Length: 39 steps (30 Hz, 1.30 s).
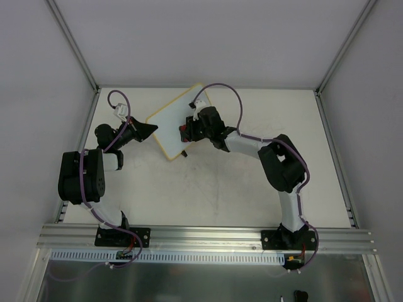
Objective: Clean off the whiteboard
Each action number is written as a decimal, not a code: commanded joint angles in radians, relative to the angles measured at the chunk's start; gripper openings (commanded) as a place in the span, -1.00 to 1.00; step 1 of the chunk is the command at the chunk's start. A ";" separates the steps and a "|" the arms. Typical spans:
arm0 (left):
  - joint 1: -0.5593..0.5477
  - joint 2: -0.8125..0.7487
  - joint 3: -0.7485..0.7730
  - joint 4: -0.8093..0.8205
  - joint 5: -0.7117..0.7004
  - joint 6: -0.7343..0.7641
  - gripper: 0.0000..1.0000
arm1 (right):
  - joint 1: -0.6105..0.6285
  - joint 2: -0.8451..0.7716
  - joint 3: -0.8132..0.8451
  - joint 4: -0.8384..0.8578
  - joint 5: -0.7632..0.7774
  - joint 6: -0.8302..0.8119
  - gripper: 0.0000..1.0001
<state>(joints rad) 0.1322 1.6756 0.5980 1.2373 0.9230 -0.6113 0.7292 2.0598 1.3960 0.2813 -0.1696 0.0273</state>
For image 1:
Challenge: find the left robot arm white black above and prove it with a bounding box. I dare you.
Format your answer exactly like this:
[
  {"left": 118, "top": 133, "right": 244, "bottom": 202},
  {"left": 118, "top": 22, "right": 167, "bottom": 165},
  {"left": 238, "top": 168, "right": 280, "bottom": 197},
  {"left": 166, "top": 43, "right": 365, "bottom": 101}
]
[{"left": 58, "top": 116, "right": 158, "bottom": 249}]

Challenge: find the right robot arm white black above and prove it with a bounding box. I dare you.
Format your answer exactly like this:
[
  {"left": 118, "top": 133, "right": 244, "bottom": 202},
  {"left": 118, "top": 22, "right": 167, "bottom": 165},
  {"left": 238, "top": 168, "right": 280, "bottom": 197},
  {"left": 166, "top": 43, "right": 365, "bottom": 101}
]
[{"left": 179, "top": 105, "right": 309, "bottom": 250}]

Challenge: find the black object at bottom edge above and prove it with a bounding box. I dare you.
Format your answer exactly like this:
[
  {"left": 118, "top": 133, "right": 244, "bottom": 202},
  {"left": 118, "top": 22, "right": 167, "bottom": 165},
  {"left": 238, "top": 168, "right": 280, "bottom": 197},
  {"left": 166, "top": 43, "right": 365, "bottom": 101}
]
[{"left": 294, "top": 290, "right": 309, "bottom": 302}]

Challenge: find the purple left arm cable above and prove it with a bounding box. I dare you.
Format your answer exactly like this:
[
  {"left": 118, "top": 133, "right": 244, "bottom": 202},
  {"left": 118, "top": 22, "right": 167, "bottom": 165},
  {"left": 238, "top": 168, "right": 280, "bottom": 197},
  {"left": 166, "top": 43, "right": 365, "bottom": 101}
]
[{"left": 47, "top": 89, "right": 144, "bottom": 281}]

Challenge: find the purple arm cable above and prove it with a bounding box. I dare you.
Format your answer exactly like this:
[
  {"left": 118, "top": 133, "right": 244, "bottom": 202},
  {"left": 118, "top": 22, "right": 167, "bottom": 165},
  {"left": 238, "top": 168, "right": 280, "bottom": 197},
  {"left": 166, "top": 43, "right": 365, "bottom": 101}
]
[
  {"left": 47, "top": 89, "right": 144, "bottom": 281},
  {"left": 188, "top": 82, "right": 319, "bottom": 274}
]

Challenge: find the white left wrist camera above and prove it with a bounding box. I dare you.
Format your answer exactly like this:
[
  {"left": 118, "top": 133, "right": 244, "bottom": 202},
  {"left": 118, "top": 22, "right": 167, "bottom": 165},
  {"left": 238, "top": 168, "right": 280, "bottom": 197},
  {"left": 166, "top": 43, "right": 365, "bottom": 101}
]
[{"left": 113, "top": 103, "right": 129, "bottom": 121}]

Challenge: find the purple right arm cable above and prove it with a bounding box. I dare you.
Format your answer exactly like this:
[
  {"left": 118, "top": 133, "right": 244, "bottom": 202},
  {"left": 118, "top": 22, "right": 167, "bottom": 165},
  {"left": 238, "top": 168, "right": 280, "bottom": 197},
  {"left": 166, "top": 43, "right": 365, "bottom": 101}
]
[{"left": 188, "top": 82, "right": 319, "bottom": 274}]

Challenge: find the left aluminium frame post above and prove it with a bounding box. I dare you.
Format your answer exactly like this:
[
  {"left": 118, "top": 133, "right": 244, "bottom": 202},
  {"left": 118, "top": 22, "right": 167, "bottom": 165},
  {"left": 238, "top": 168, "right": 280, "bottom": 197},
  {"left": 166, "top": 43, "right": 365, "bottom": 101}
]
[{"left": 45, "top": 0, "right": 99, "bottom": 92}]

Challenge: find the aluminium frame post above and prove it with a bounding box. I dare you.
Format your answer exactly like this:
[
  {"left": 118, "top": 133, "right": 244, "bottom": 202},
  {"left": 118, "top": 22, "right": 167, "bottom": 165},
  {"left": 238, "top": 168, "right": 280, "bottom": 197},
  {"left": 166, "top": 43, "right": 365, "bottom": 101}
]
[
  {"left": 314, "top": 0, "right": 378, "bottom": 95},
  {"left": 45, "top": 0, "right": 99, "bottom": 92}
]

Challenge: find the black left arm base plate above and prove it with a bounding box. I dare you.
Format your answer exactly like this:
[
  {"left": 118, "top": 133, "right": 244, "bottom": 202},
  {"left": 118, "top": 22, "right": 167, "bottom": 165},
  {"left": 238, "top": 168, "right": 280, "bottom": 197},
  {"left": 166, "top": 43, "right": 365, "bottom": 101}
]
[{"left": 94, "top": 227, "right": 151, "bottom": 248}]

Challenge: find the white slotted cable duct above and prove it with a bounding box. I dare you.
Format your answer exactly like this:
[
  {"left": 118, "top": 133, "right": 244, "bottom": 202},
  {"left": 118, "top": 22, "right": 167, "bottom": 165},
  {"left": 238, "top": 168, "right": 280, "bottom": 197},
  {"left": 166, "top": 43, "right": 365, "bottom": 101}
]
[{"left": 50, "top": 249, "right": 285, "bottom": 266}]

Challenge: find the aluminium mounting rail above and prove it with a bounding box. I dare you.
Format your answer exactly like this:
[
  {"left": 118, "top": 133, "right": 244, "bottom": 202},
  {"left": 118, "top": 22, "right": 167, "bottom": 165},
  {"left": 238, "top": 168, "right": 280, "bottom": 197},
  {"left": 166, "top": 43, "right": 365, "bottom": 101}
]
[{"left": 36, "top": 223, "right": 378, "bottom": 254}]

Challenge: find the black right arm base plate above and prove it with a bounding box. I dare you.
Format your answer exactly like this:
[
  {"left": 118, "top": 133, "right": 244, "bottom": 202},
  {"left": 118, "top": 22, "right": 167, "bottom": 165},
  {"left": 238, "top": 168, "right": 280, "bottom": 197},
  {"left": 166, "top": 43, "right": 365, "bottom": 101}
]
[{"left": 260, "top": 229, "right": 318, "bottom": 251}]

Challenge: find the right aluminium frame post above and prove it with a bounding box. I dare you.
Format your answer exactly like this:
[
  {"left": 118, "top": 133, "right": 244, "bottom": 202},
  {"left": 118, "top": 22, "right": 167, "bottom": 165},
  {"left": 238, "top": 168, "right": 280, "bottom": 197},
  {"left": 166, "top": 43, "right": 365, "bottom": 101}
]
[{"left": 314, "top": 0, "right": 378, "bottom": 95}]

